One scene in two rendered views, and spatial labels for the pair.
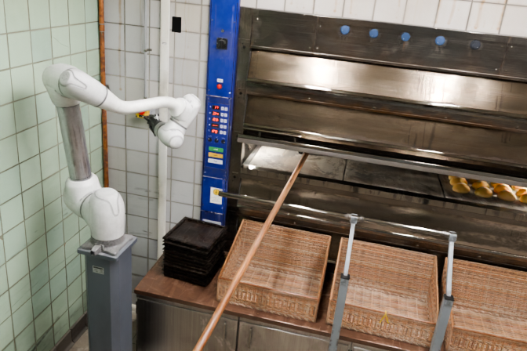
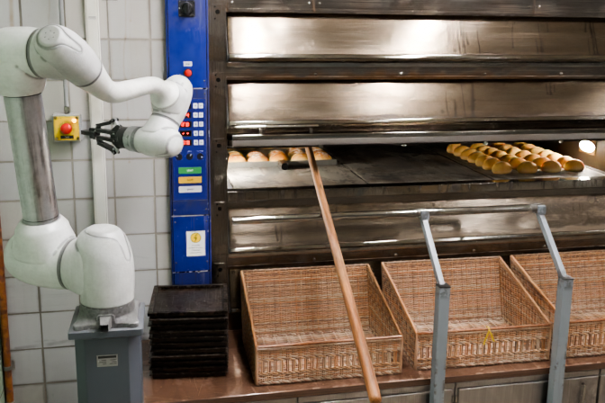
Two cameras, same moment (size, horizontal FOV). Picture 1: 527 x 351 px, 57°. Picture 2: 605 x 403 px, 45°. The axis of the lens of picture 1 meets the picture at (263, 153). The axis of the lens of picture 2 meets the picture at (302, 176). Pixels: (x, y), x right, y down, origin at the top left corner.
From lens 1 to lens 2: 1.05 m
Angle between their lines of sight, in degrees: 23
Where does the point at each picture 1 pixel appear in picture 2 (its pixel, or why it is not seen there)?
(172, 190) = not seen: hidden behind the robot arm
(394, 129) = (427, 99)
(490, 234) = (552, 213)
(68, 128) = (31, 131)
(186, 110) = (181, 97)
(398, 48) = not seen: outside the picture
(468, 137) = (511, 94)
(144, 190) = not seen: hidden behind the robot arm
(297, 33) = not seen: outside the picture
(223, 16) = not seen: outside the picture
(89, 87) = (85, 50)
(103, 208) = (110, 250)
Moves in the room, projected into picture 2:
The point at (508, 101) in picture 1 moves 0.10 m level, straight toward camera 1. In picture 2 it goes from (548, 42) to (555, 43)
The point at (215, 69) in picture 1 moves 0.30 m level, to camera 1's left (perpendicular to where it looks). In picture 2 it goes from (179, 48) to (97, 48)
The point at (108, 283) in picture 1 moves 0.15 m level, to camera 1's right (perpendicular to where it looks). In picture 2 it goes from (127, 378) to (178, 370)
